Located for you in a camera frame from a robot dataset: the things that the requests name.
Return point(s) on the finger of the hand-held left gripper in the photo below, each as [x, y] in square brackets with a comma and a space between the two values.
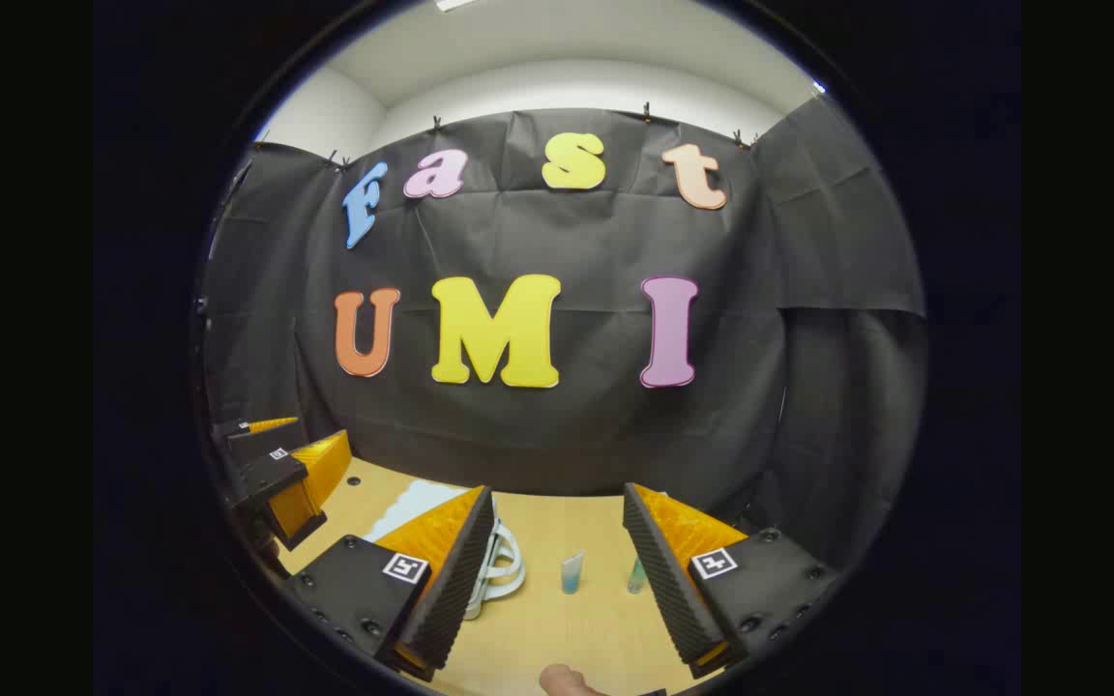
[272, 474]
[257, 437]

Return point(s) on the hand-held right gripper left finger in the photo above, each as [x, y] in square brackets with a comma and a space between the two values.
[455, 590]

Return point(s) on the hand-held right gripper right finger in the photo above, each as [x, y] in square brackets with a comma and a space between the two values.
[673, 590]

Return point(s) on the blue capped clear bottle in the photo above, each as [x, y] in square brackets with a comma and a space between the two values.
[636, 577]

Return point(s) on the light blue suitcase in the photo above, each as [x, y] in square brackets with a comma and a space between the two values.
[402, 507]

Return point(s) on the blue and white tube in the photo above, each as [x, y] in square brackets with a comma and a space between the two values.
[571, 575]

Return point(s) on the black backdrop cloth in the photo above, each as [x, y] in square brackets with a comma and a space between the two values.
[567, 425]

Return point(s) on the ceiling light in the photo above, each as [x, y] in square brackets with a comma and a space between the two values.
[455, 3]

